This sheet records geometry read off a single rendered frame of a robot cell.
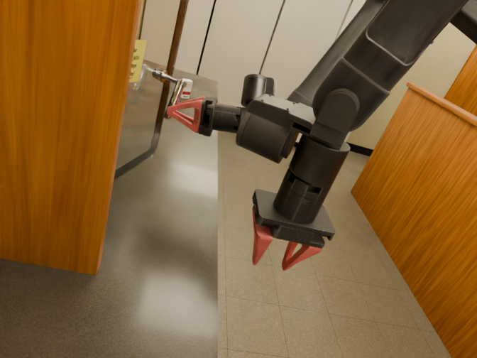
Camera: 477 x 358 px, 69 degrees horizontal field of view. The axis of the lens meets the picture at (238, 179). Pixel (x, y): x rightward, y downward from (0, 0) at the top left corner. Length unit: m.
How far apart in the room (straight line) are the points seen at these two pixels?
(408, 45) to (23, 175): 0.49
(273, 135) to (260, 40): 3.29
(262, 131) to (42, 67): 0.27
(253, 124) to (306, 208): 0.12
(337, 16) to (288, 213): 3.45
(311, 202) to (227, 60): 3.32
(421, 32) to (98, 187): 0.43
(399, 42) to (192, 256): 0.52
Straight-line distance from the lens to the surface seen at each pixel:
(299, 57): 3.77
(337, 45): 0.80
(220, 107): 0.73
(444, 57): 4.91
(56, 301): 0.61
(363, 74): 0.36
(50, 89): 0.48
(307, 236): 0.44
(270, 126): 0.40
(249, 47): 3.68
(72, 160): 0.51
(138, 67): 0.68
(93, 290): 0.62
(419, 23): 0.36
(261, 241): 0.44
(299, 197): 0.41
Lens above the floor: 1.41
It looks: 28 degrees down
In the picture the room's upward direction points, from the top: 20 degrees clockwise
